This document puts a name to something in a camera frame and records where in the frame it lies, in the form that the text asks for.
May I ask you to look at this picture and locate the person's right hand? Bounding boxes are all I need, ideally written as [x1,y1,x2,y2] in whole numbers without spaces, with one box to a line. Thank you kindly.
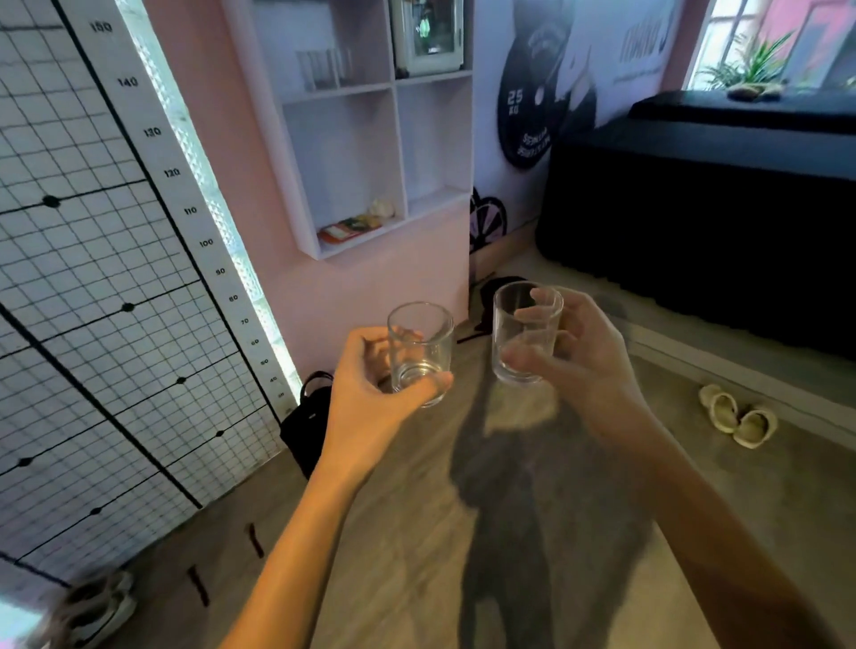
[499,285,654,442]

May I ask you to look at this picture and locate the white wall shelf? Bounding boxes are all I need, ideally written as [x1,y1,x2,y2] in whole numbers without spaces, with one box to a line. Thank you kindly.
[220,0,476,262]

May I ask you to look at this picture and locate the white grid height chart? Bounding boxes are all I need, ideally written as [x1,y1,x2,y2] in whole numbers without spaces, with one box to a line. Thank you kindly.
[0,0,299,589]

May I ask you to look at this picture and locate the small white glass-door cabinet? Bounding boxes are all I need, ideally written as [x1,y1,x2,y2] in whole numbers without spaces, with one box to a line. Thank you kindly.
[389,0,466,78]

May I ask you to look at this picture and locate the person's right forearm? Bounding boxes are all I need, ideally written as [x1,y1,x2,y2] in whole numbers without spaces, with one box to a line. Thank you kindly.
[605,404,847,649]

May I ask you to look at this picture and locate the clear drinking glass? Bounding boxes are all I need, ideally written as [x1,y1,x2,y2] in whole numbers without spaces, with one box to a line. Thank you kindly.
[491,280,565,386]
[322,47,354,89]
[386,300,456,409]
[296,50,324,92]

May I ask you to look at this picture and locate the small brown object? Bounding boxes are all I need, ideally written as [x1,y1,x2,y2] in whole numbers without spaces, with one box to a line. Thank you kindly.
[725,79,787,103]

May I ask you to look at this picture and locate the bright window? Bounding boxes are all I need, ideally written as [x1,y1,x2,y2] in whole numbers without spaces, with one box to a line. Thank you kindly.
[688,0,856,92]

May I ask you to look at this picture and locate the black covered bench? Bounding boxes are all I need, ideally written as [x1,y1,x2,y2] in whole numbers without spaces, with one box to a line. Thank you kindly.
[534,90,856,362]

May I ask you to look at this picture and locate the beige slipper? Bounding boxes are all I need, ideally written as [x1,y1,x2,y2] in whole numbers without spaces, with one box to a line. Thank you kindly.
[732,406,779,450]
[698,384,740,434]

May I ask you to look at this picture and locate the green potted plant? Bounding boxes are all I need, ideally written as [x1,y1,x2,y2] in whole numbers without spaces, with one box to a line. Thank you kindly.
[698,29,797,92]

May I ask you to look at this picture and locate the person's left hand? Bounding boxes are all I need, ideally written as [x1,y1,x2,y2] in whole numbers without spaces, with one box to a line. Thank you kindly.
[314,325,455,486]

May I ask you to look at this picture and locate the orange book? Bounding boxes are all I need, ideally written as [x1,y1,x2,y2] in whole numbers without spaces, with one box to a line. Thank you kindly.
[317,215,383,246]

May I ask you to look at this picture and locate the person's left forearm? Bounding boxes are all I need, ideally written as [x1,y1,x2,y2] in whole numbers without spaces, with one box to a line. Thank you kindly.
[220,457,362,649]

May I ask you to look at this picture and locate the black handbag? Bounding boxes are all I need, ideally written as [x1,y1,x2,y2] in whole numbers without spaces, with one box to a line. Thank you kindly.
[279,371,335,481]

